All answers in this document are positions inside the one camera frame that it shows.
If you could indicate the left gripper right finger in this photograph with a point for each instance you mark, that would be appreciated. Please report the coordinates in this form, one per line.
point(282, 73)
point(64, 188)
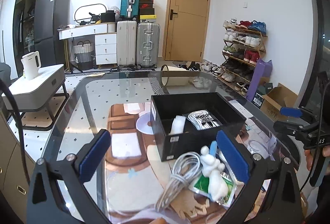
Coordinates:
point(281, 203)

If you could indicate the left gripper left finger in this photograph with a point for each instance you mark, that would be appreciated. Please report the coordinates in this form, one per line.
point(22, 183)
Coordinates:
point(45, 203)

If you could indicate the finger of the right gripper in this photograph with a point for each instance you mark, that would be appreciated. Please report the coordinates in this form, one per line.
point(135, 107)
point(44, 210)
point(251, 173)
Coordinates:
point(289, 128)
point(291, 112)

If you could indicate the white plush toy blue horn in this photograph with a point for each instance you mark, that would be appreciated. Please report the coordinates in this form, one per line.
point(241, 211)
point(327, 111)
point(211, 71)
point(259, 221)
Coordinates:
point(212, 169)

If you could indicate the green snack packet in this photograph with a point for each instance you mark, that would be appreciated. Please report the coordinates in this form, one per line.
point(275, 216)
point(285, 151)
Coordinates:
point(200, 186)

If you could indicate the black cardboard box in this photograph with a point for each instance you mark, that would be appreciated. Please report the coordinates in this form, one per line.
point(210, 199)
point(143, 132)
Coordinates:
point(164, 109)

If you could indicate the white cloth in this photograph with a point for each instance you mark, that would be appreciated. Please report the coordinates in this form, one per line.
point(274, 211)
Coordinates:
point(178, 125)

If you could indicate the brown cardboard box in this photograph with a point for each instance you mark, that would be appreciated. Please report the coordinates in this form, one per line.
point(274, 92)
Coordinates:
point(277, 98)

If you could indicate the wooden low cabinet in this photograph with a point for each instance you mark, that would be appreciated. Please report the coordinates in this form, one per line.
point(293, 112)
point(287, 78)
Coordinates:
point(14, 186)

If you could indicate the wooden shoe rack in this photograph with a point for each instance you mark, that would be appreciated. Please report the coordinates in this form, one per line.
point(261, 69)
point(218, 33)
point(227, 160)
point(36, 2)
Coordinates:
point(244, 46)

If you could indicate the white side table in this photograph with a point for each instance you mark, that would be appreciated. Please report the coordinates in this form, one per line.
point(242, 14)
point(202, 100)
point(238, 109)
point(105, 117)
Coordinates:
point(32, 95)

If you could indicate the overturned beige waste bin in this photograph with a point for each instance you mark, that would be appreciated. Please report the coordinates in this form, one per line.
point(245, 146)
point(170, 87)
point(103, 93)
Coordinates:
point(171, 77)

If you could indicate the wooden door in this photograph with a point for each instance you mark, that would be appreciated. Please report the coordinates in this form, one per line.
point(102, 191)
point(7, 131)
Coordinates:
point(185, 30)

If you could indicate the grey bean bag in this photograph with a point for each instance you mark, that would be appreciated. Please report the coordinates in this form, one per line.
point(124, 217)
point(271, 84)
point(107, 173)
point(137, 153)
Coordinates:
point(5, 73)

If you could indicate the white electric kettle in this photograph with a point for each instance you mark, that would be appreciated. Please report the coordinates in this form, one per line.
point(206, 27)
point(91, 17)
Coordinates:
point(31, 63)

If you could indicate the woven laundry basket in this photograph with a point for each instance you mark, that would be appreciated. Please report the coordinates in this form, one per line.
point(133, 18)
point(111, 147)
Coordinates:
point(83, 52)

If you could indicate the silver suitcase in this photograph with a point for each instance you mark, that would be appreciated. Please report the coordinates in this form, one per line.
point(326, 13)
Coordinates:
point(147, 45)

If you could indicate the stacked shoe boxes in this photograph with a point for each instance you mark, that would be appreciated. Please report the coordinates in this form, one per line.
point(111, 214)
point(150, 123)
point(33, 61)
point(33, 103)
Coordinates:
point(147, 11)

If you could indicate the white vanity desk with drawers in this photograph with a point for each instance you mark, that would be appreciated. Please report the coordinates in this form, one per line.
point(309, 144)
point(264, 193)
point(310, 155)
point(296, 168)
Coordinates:
point(102, 36)

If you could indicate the white suitcase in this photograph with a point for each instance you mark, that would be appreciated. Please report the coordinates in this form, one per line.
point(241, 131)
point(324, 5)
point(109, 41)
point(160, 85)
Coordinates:
point(126, 38)

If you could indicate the teal suitcase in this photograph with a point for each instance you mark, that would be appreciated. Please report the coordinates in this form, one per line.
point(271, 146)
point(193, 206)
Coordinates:
point(129, 9)

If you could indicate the black refrigerator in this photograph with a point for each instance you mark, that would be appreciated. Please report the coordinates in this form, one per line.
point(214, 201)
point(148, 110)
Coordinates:
point(49, 16)

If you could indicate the oval vanity mirror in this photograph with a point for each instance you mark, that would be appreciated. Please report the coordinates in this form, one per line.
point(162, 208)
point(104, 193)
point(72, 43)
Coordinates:
point(89, 13)

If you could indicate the dark glass cabinet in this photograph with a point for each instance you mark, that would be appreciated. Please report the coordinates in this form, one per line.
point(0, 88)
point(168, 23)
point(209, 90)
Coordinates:
point(23, 31)

